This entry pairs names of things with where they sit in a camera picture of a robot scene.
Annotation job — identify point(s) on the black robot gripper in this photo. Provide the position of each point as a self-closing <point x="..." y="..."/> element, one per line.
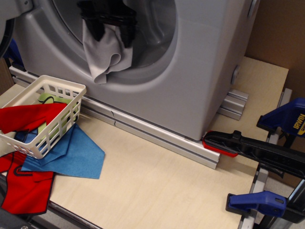
<point x="112" y="12"/>

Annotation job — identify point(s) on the grey cloth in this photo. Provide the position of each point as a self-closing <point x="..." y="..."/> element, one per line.
<point x="106" y="55"/>

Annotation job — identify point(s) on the white plastic laundry basket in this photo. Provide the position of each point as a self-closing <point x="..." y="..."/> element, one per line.
<point x="29" y="96"/>

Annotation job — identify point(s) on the grey toy washing machine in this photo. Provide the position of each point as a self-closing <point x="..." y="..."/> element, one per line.
<point x="185" y="57"/>

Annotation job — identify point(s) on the light green cloth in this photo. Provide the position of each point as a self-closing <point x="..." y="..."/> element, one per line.
<point x="47" y="98"/>

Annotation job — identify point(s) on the blue cloth on table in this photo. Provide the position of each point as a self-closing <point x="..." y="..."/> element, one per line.
<point x="75" y="155"/>

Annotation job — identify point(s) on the red cloth in basket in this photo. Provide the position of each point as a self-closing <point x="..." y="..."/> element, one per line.
<point x="28" y="117"/>

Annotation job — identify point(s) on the short aluminium extrusion block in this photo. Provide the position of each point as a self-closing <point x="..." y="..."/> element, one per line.
<point x="234" y="104"/>

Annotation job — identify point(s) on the wooden table board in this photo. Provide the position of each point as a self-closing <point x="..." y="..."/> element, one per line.
<point x="145" y="186"/>

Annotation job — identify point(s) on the brown cardboard panel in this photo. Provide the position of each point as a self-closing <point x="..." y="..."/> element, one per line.
<point x="278" y="37"/>

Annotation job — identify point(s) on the red cloth with black trim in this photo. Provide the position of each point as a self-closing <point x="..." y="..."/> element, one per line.
<point x="28" y="192"/>

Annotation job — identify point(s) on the blue Irwin clamp upper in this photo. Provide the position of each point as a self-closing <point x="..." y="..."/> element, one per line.
<point x="289" y="117"/>

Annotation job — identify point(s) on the black and red clamp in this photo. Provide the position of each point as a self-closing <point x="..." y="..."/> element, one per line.
<point x="273" y="157"/>

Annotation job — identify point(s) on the blue clamp lower jaw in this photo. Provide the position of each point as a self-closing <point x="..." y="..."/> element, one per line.
<point x="265" y="202"/>

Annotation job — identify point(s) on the long aluminium extrusion rail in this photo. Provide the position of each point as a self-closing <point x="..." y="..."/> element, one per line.
<point x="190" y="149"/>

